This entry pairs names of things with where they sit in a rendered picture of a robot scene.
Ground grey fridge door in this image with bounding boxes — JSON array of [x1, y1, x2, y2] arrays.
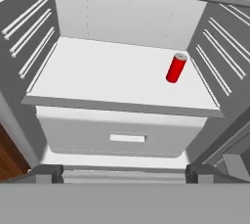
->
[[194, 106, 250, 183]]

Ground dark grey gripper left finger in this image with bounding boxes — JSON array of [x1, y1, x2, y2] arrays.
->
[[7, 163, 64, 185]]

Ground white fridge shelf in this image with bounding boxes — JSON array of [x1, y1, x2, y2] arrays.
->
[[21, 36, 226, 118]]

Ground red soda can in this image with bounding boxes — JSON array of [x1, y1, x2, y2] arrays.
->
[[165, 52, 188, 84]]

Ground white fridge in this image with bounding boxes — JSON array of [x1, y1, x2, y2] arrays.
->
[[0, 0, 250, 170]]

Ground white fridge drawer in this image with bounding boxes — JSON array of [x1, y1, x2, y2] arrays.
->
[[35, 105, 208, 158]]

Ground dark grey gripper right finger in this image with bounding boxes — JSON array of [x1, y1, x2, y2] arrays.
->
[[185, 163, 249, 185]]

